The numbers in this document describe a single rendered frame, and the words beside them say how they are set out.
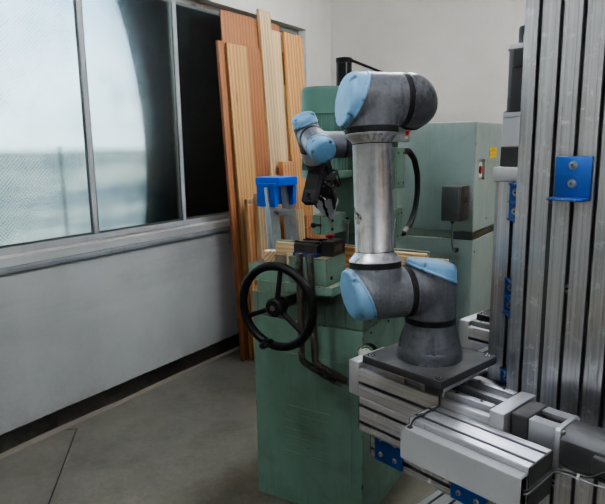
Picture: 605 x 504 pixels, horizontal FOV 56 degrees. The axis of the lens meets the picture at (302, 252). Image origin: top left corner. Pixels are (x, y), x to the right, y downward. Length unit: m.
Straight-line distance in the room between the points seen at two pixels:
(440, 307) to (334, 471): 1.01
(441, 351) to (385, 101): 0.56
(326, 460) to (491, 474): 1.07
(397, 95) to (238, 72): 2.39
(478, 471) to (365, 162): 0.65
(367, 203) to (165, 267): 2.19
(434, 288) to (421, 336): 0.12
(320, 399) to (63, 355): 1.39
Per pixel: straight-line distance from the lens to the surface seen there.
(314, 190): 1.74
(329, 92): 1.97
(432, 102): 1.31
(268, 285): 2.05
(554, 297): 1.35
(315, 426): 2.12
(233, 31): 3.70
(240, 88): 3.57
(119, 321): 3.14
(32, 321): 2.85
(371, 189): 1.24
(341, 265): 1.89
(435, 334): 1.33
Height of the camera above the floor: 1.30
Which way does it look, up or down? 10 degrees down
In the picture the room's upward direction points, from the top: 1 degrees counter-clockwise
